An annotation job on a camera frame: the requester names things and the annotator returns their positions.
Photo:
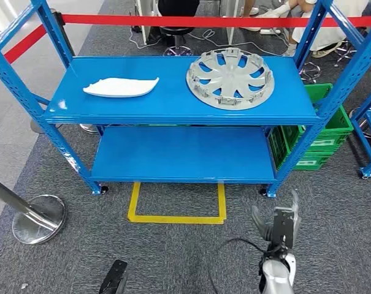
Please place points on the silver wheel hubcap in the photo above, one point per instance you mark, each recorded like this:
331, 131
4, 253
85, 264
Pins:
231, 79

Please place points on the seated person by stool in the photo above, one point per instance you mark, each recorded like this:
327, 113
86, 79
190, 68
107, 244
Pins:
179, 7

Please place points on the black stool with chrome base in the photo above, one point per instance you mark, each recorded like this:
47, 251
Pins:
176, 31

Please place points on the white plastic trim part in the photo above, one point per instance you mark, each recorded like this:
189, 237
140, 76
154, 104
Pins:
121, 87

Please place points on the standing person's legs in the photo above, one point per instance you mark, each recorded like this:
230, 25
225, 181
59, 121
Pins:
248, 6

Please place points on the blue metal shelf rack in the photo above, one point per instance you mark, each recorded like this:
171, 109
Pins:
173, 101

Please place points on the green plastic crate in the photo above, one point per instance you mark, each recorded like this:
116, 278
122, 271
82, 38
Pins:
341, 121
313, 166

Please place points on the black thick stanchion post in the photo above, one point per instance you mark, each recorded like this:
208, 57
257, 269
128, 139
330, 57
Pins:
66, 40

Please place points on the white desk panel leg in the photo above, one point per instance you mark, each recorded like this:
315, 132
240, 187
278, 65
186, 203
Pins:
231, 34
145, 20

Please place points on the short red barrier belt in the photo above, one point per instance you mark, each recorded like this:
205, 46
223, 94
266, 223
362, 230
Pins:
23, 46

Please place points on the chrome stool base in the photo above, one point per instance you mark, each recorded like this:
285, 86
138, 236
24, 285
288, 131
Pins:
310, 73
346, 50

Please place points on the seated person by rack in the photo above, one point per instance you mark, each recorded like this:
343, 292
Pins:
326, 36

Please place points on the round chrome stanchion base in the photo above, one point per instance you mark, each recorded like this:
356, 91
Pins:
90, 129

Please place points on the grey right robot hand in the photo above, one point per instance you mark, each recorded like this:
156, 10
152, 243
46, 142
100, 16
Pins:
260, 225

